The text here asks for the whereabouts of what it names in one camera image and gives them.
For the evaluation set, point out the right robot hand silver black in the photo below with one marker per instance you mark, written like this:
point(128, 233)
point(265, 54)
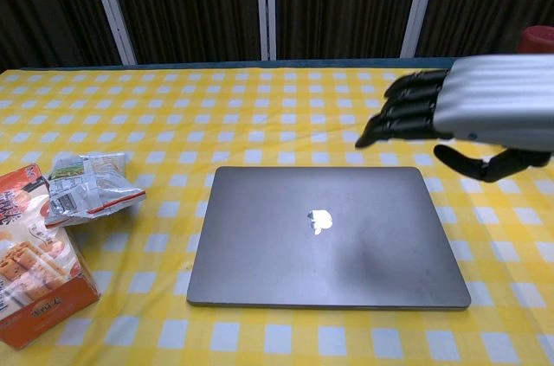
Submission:
point(489, 98)

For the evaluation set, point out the grey laptop computer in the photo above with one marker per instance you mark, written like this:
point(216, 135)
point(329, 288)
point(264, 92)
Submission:
point(329, 240)

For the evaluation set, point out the red thermos bottle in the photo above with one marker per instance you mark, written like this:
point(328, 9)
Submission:
point(536, 39)

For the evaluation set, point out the yellow white checkered tablecloth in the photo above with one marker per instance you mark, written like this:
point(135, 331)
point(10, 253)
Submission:
point(143, 123)

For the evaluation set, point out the crumpled silver snack bag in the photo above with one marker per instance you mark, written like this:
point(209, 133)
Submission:
point(86, 188)

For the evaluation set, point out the orange snack box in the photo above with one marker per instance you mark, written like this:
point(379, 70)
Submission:
point(34, 262)

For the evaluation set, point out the white metal frame post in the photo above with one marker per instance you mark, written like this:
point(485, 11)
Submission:
point(113, 7)
point(266, 2)
point(422, 2)

